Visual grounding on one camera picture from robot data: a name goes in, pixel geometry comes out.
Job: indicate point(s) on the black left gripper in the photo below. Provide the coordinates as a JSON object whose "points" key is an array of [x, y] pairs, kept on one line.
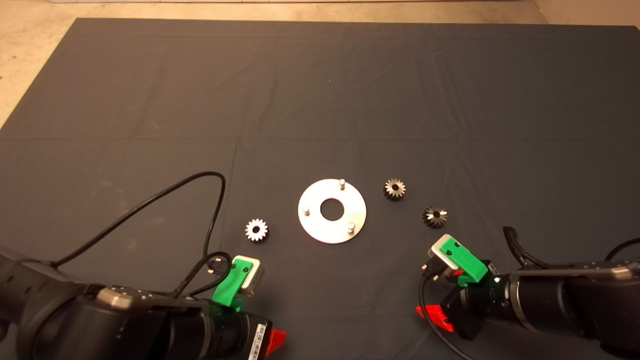
{"points": [[235, 335]]}

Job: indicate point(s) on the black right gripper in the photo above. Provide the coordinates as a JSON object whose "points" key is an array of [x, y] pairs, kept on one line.
{"points": [[470, 310]]}

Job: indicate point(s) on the steel planetary gear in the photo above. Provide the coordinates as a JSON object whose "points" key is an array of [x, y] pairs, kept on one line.
{"points": [[390, 192], [429, 220], [252, 227]]}

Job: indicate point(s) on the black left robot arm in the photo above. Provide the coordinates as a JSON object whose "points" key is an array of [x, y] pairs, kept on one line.
{"points": [[75, 320]]}

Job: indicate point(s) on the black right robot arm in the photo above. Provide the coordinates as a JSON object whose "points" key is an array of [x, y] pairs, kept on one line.
{"points": [[575, 305]]}

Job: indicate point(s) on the round metal carrier plate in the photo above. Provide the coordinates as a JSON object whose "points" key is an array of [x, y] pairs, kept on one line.
{"points": [[320, 232]]}

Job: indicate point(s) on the dark grey table cloth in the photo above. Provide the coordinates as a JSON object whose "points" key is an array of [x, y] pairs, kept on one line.
{"points": [[320, 100]]}

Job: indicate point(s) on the green right camera mount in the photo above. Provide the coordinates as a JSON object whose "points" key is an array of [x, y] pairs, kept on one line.
{"points": [[467, 265]]}

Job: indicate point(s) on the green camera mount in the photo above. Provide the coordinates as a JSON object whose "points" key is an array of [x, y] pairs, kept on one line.
{"points": [[467, 265], [227, 290]]}

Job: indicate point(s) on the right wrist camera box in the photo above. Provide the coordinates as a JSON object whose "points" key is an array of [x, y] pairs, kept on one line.
{"points": [[440, 250]]}

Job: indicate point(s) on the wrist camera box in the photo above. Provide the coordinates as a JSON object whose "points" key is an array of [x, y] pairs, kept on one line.
{"points": [[252, 277], [440, 250]]}

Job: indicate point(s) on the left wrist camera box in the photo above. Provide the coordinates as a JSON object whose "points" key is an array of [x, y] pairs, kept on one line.
{"points": [[252, 277]]}

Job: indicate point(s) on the green left camera mount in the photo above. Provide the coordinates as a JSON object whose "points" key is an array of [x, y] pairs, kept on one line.
{"points": [[227, 290]]}

